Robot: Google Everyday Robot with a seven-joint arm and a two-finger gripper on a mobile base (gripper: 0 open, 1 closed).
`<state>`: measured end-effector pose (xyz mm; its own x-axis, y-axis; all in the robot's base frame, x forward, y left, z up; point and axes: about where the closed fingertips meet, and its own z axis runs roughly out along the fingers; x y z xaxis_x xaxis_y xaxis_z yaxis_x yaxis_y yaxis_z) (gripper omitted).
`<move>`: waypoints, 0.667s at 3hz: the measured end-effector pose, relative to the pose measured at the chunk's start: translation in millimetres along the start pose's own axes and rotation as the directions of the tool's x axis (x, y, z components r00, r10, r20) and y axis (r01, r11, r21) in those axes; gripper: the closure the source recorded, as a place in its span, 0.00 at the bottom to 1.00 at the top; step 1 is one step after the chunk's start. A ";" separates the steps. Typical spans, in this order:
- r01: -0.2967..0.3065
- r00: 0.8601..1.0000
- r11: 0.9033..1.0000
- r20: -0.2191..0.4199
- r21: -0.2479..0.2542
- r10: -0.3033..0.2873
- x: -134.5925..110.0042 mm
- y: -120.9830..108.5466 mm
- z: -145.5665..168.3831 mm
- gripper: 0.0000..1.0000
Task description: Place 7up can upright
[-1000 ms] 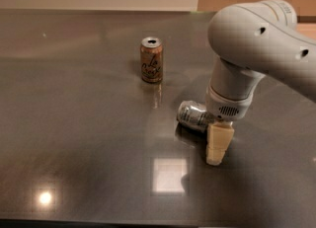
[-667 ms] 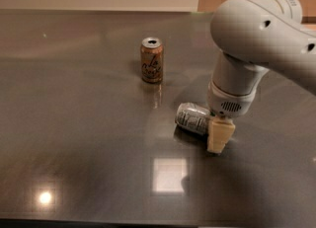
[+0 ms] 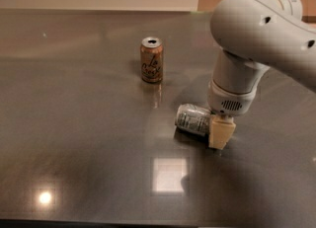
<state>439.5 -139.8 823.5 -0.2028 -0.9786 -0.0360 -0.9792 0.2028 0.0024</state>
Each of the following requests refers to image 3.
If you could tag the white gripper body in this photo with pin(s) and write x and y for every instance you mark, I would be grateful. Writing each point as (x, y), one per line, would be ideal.
(229, 101)

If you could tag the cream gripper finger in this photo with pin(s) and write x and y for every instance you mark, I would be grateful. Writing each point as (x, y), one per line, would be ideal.
(221, 129)

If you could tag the white green 7up can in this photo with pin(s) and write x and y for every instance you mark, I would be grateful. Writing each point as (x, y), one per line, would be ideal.
(193, 119)

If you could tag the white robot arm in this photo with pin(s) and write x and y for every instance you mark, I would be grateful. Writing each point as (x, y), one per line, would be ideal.
(255, 36)

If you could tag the orange LaCroix can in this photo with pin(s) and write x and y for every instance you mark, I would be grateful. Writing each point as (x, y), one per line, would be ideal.
(151, 57)

